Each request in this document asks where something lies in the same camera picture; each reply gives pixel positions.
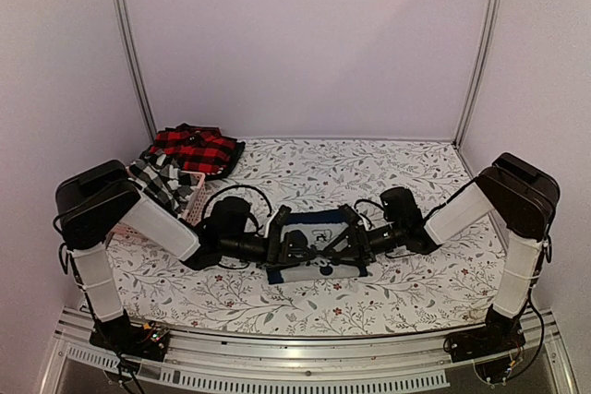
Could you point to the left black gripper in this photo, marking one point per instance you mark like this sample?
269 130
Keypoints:
286 258

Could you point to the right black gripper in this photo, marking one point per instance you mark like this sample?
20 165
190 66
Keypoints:
354 251

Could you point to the navy blue t-shirt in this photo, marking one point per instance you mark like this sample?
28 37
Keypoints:
320 227

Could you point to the black white checkered cloth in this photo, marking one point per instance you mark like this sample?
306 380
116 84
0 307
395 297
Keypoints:
162 179

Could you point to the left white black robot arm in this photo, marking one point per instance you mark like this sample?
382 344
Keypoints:
90 205

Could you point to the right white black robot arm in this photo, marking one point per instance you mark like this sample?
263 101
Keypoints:
525 198

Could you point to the pink plastic laundry basket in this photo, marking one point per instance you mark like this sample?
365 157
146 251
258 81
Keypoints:
191 213

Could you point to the floral patterned table mat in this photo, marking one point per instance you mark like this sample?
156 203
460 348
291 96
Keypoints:
452 287

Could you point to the red black plaid shirt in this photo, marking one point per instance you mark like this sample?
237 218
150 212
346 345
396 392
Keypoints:
199 149

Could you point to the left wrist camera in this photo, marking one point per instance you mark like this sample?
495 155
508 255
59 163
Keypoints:
276 222

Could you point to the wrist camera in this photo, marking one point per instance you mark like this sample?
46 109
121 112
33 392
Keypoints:
353 220
276 222

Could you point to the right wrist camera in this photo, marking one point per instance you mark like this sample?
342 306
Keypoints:
353 220

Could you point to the front aluminium rail base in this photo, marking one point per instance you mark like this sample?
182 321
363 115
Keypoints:
206 361

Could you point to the right aluminium frame post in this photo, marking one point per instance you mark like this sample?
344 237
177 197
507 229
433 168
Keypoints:
484 44

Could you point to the aluminium frame post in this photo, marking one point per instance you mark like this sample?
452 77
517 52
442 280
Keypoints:
134 68
484 44

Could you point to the left aluminium frame post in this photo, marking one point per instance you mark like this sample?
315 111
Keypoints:
134 68

